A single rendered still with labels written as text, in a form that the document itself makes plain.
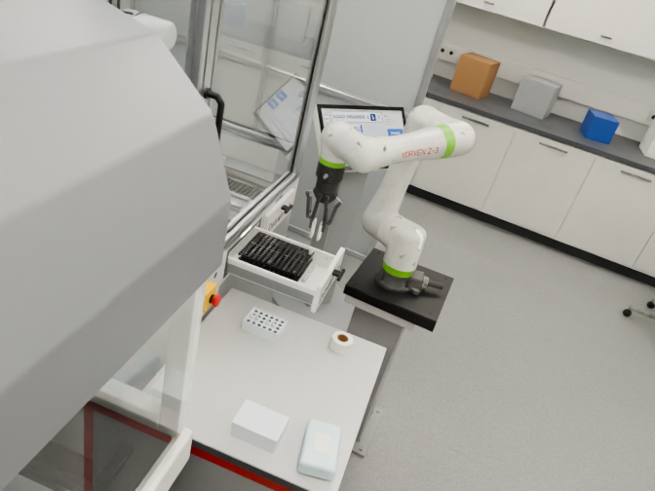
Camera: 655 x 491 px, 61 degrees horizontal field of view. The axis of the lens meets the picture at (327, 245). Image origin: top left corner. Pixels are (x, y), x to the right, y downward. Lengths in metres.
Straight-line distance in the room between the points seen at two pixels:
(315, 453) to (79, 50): 1.07
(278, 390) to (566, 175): 3.47
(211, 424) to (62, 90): 1.03
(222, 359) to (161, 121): 1.02
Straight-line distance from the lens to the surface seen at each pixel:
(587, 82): 5.24
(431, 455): 2.71
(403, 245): 2.02
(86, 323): 0.70
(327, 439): 1.52
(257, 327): 1.79
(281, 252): 1.97
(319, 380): 1.72
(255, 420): 1.51
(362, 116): 2.71
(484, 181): 4.74
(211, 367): 1.69
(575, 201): 4.75
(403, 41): 3.31
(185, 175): 0.84
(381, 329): 2.17
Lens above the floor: 1.96
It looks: 31 degrees down
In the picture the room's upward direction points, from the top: 15 degrees clockwise
